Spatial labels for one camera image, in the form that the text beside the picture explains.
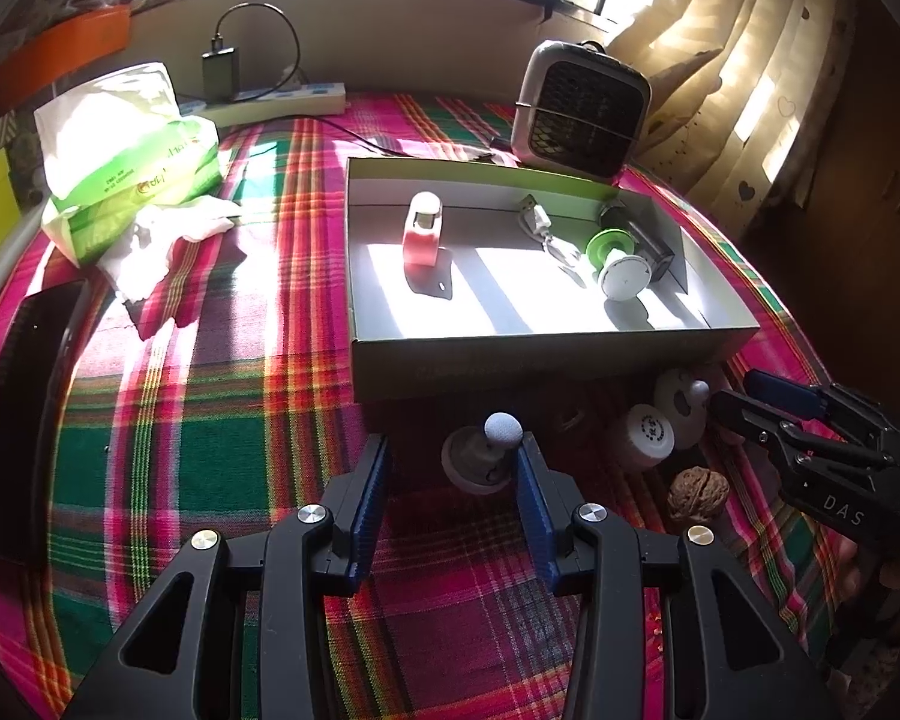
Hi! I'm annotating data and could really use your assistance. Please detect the green and white knob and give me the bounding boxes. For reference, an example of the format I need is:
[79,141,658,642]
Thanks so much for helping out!
[586,229,656,302]

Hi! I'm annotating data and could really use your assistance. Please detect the green tissue pack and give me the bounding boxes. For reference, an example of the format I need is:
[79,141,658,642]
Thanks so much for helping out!
[34,62,222,268]

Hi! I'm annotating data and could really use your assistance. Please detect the white round device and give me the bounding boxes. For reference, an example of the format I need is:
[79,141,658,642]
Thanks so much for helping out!
[652,369,711,451]

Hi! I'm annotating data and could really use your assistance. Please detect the white power strip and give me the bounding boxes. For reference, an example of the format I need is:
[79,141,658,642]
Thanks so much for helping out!
[176,81,347,125]

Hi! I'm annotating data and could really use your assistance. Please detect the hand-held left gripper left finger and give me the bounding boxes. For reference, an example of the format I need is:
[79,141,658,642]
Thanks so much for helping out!
[64,431,392,720]

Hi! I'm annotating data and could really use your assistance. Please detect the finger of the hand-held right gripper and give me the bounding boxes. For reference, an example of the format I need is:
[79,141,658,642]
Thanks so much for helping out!
[709,388,900,470]
[745,369,900,451]

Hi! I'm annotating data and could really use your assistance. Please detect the white USB cable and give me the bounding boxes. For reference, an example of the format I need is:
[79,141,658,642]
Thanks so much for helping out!
[515,194,595,272]

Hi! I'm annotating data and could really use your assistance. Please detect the black flat case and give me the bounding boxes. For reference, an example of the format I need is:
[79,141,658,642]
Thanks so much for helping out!
[0,277,92,566]

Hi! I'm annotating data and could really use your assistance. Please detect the cardboard box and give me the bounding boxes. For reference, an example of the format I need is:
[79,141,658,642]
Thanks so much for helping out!
[345,156,761,407]

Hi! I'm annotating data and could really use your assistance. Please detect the small grey space heater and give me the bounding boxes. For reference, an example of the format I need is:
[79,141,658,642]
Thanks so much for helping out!
[511,40,653,183]

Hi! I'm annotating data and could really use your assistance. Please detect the black charger adapter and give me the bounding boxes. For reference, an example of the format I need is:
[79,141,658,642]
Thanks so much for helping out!
[201,49,239,103]

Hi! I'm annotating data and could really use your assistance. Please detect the cream heart-print curtain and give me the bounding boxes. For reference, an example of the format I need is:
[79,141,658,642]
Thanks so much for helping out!
[607,0,872,242]

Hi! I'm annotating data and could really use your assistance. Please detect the black cylinder device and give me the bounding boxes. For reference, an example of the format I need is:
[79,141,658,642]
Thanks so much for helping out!
[598,202,677,287]

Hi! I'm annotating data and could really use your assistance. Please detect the orange tray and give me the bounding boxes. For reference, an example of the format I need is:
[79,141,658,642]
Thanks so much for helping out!
[0,4,133,103]

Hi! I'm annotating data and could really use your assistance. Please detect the person's right hand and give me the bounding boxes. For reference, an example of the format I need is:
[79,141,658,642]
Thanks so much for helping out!
[832,532,900,601]

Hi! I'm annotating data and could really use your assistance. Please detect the white round jar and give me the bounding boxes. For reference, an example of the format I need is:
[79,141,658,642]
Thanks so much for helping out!
[615,403,677,473]

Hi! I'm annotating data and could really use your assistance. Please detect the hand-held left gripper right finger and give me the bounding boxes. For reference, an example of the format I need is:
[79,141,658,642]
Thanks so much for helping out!
[516,441,833,720]

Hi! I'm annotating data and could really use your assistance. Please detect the loose white tissue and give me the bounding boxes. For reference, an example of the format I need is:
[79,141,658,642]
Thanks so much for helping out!
[101,195,242,305]

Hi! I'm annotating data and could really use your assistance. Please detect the black charger cable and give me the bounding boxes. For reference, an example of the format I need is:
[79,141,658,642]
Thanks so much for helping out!
[208,3,302,88]

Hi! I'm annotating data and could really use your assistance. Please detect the black heater cable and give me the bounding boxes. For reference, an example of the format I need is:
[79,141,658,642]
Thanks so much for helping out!
[330,116,512,163]

